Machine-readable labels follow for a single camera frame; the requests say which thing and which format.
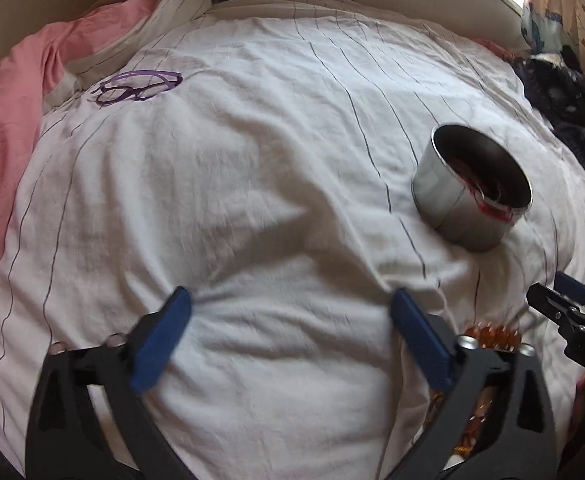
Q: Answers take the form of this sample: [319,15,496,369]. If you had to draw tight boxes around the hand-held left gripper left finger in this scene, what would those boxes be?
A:
[25,286,193,480]

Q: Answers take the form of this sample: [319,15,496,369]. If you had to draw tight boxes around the pink and striped quilt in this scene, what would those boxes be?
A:
[0,0,213,311]

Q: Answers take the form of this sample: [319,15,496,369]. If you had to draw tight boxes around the heap of bangles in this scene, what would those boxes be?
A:
[442,152,523,223]

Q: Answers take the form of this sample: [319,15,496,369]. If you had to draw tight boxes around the pale cartoon print curtain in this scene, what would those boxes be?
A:
[522,0,585,81]

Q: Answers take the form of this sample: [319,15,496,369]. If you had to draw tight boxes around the purple eyeglasses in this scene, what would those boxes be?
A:
[91,69,184,107]

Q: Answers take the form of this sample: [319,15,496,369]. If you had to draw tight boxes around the round metal tin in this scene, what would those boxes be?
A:
[411,124,534,253]

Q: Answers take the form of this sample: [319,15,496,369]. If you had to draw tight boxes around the pile of dark clothes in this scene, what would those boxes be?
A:
[512,45,585,191]

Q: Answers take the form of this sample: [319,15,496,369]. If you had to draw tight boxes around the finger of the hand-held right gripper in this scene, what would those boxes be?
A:
[553,272,585,318]
[526,282,585,376]

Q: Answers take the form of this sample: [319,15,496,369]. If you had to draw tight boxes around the white striped bedsheet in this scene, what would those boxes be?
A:
[0,0,585,480]

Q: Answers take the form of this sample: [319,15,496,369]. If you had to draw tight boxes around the amber bead bracelet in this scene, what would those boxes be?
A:
[422,322,523,461]

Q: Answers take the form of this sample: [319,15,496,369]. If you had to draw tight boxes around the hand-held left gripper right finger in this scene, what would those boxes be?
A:
[391,287,558,480]

